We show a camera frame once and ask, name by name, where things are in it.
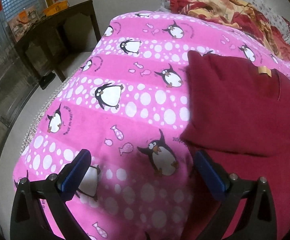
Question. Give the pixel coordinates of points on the red yellow floral quilt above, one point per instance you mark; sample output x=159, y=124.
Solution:
x=225, y=12

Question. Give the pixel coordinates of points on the pink penguin blanket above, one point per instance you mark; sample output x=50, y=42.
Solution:
x=128, y=105

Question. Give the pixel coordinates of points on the orange plastic basket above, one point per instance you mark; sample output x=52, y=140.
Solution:
x=55, y=8

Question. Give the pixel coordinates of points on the picture box on table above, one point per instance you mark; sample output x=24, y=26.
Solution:
x=22, y=22

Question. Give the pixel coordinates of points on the dark wooden side table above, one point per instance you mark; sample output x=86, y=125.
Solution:
x=43, y=30

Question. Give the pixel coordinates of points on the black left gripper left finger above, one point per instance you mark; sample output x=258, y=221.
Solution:
x=28, y=220

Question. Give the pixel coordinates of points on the dark red sweater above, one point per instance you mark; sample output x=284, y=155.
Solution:
x=241, y=118

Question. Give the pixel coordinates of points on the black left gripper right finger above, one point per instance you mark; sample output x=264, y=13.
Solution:
x=258, y=218

